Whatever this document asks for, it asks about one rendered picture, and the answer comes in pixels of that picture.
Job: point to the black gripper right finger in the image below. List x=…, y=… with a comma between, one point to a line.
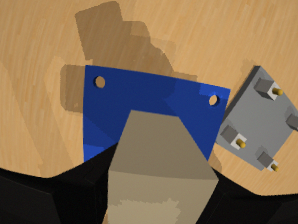
x=230, y=203

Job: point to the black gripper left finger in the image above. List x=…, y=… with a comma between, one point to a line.
x=78, y=196

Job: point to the blue plate with square handle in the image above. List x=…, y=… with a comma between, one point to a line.
x=165, y=129

